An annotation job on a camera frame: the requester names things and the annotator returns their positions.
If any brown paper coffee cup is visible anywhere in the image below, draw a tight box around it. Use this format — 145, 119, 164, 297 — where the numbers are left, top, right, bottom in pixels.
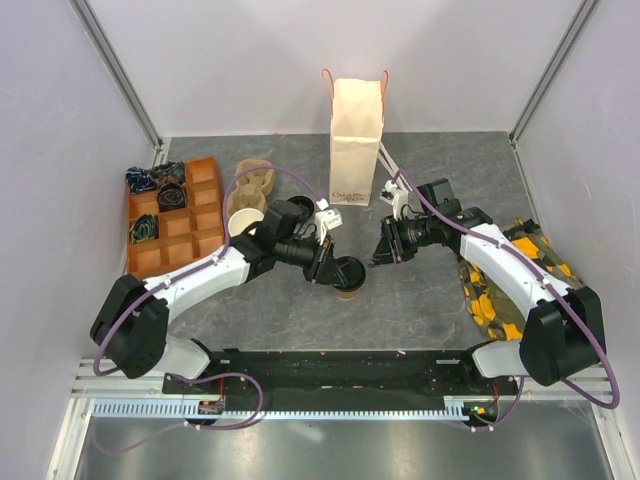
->
335, 287, 360, 300

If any grey slotted cable duct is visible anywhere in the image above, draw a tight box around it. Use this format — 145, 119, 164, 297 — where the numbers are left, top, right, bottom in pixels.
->
91, 398, 471, 421

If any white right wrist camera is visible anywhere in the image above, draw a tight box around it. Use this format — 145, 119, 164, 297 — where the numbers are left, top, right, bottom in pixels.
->
379, 180, 408, 220

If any white paper takeout bag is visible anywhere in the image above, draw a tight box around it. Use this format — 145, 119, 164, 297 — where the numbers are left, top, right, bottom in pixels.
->
322, 68, 389, 206

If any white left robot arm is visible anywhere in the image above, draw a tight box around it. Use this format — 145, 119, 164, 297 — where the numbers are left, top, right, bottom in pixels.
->
90, 201, 366, 393

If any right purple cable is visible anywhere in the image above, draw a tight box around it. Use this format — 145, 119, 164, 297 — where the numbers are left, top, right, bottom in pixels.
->
392, 169, 621, 434

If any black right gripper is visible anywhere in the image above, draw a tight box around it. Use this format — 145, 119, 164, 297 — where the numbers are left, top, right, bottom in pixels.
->
368, 213, 437, 268

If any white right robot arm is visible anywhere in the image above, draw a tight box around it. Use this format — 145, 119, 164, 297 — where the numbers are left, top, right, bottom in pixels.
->
372, 179, 605, 394

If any dark patterned rolled sock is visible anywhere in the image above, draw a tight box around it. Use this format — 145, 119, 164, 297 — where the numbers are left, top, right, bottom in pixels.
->
149, 161, 186, 184

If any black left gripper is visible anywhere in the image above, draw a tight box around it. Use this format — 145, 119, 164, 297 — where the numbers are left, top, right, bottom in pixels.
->
275, 231, 347, 287

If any cardboard cup carrier tray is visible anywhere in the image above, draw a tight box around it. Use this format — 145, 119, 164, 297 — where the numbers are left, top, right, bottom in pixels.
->
223, 158, 275, 220

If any camouflage yellow green cloth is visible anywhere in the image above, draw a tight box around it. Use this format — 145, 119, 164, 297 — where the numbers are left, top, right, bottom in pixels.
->
457, 219, 583, 341

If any orange compartment organizer tray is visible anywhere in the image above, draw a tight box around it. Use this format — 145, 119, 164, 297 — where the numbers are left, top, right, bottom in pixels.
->
126, 157, 225, 279

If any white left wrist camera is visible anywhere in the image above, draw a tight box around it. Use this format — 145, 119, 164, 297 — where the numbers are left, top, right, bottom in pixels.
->
314, 198, 343, 244

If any stack of paper cups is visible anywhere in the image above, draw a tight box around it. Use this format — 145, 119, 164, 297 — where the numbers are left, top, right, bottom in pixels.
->
227, 208, 264, 237

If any blue patterned rolled sock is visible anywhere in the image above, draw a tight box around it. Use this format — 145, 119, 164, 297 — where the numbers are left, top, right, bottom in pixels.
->
125, 167, 157, 195

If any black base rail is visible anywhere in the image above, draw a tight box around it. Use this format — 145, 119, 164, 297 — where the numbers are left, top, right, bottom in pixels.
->
163, 349, 517, 408

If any black brown rolled sock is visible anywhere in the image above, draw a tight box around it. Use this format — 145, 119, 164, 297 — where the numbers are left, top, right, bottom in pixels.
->
156, 182, 187, 212

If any blue yellow rolled sock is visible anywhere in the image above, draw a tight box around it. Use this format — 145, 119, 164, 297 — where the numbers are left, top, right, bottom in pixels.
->
129, 214, 159, 245

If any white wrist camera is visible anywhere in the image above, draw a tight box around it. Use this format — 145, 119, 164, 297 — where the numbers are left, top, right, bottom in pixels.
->
314, 198, 343, 244
379, 180, 408, 220

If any black plastic cup lid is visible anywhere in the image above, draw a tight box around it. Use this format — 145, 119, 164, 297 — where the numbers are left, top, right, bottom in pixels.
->
332, 255, 367, 291

